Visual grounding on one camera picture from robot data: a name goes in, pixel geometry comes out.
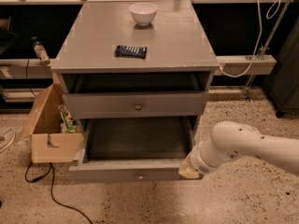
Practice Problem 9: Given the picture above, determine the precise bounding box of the dark grey cabinet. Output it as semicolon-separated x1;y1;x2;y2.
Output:
264;19;299;118

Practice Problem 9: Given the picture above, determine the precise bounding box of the open cardboard box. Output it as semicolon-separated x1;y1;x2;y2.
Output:
16;74;83;163

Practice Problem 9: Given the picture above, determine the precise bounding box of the grey drawer cabinet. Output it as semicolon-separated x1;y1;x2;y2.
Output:
50;0;221;123

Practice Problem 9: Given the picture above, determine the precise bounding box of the black floor cable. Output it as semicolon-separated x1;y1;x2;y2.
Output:
24;161;93;224

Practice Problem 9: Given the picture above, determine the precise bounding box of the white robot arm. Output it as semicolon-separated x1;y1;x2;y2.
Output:
178;121;299;179

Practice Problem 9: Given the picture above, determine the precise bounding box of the white ceramic bowl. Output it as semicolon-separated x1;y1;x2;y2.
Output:
129;2;158;26

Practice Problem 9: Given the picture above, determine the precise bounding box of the grey top drawer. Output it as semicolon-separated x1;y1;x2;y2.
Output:
60;72;208;119

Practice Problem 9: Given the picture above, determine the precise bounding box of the metal support pole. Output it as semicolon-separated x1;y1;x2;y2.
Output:
241;0;299;102

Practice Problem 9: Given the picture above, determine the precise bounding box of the green snack bag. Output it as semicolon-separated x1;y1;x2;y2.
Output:
59;104;80;133

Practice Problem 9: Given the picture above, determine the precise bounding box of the clear plastic bottle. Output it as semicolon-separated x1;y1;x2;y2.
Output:
32;36;50;64

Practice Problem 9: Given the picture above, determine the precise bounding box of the white hanging cable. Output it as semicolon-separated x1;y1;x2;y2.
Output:
219;0;281;78

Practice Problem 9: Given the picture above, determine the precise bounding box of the grey drawer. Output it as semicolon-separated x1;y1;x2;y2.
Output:
69;117;195;183
60;72;208;119

